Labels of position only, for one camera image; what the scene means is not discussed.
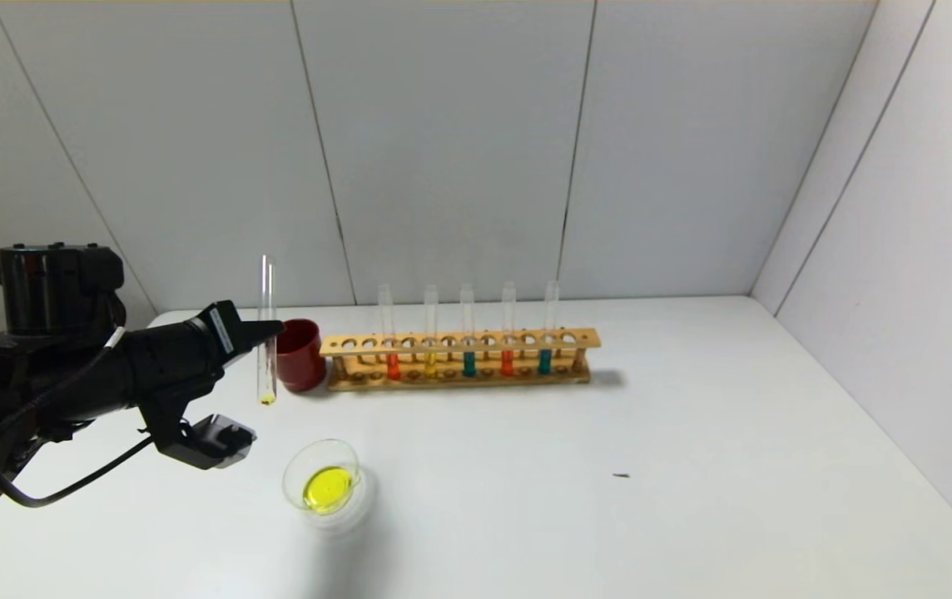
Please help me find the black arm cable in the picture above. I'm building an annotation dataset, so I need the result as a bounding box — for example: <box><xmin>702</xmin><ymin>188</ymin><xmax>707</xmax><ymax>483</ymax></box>
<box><xmin>0</xmin><ymin>433</ymin><xmax>156</xmax><ymax>509</ymax></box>

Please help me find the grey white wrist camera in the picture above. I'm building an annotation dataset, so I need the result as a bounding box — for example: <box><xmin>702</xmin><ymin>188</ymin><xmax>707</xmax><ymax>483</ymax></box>
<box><xmin>158</xmin><ymin>413</ymin><xmax>258</xmax><ymax>470</ymax></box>

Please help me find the wooden test tube rack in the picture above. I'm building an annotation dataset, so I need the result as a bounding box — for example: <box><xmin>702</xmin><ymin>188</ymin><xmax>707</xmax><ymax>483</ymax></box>
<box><xmin>320</xmin><ymin>328</ymin><xmax>602</xmax><ymax>392</ymax></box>

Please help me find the dark red cup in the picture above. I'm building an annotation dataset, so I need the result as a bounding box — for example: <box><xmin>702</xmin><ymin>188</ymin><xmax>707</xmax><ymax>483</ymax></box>
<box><xmin>275</xmin><ymin>319</ymin><xmax>329</xmax><ymax>394</ymax></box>

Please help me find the yellow pigment test tube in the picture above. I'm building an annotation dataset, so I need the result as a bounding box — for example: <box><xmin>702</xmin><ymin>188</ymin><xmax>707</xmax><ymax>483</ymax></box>
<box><xmin>257</xmin><ymin>255</ymin><xmax>279</xmax><ymax>408</ymax></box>
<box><xmin>423</xmin><ymin>284</ymin><xmax>440</xmax><ymax>379</ymax></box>

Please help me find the clear glass spouted dish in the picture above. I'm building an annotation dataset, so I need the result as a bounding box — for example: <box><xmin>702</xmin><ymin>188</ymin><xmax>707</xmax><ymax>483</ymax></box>
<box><xmin>281</xmin><ymin>438</ymin><xmax>379</xmax><ymax>535</ymax></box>

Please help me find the teal pigment test tube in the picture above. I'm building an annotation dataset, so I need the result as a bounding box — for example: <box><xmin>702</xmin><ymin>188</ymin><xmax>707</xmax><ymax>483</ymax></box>
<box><xmin>538</xmin><ymin>280</ymin><xmax>561</xmax><ymax>375</ymax></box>
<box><xmin>459</xmin><ymin>283</ymin><xmax>477</xmax><ymax>378</ymax></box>

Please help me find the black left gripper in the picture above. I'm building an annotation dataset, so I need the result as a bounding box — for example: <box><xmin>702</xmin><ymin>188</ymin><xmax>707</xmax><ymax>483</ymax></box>
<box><xmin>121</xmin><ymin>299</ymin><xmax>286</xmax><ymax>416</ymax></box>

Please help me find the red pigment test tube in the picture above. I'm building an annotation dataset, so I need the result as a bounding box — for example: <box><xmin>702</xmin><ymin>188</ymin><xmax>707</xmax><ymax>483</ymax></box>
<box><xmin>377</xmin><ymin>284</ymin><xmax>402</xmax><ymax>381</ymax></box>
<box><xmin>500</xmin><ymin>281</ymin><xmax>517</xmax><ymax>377</ymax></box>

